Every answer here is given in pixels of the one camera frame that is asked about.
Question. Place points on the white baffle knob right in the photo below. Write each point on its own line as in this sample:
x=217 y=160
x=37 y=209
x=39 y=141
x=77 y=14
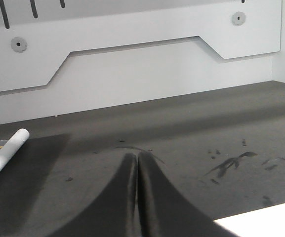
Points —
x=238 y=18

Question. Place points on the white baffle panel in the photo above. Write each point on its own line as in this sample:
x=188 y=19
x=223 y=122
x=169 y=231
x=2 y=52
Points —
x=54 y=29

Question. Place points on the white baffle knob left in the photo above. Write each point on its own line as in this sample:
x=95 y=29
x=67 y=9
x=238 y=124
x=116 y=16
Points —
x=18 y=44

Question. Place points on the white baffle knob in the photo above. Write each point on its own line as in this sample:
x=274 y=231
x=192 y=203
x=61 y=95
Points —
x=238 y=18
x=18 y=44

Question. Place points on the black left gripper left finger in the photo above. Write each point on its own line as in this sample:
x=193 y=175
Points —
x=111 y=214

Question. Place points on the grey rolled paper tube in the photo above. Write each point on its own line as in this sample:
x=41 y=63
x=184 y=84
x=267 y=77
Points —
x=11 y=147

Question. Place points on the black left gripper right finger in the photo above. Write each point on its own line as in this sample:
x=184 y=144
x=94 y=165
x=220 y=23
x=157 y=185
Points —
x=164 y=212

